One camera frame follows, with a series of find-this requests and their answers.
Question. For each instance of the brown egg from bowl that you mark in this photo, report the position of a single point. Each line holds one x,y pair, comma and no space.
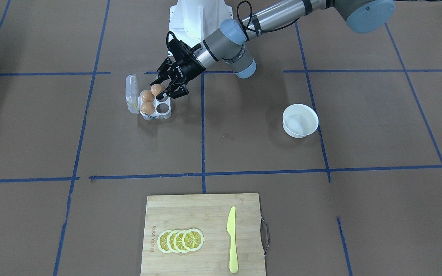
157,89

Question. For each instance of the clear plastic egg box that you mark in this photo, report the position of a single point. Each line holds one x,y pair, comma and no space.
133,101

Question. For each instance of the white bowl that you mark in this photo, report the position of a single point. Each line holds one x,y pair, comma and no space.
299,120

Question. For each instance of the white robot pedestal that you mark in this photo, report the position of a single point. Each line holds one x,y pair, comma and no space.
193,20

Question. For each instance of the yellow plastic knife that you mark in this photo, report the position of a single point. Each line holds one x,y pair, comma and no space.
231,229

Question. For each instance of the wooden cutting board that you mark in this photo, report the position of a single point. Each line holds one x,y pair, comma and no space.
208,213

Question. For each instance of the brown egg in box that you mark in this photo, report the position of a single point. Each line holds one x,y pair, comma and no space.
148,108
147,96

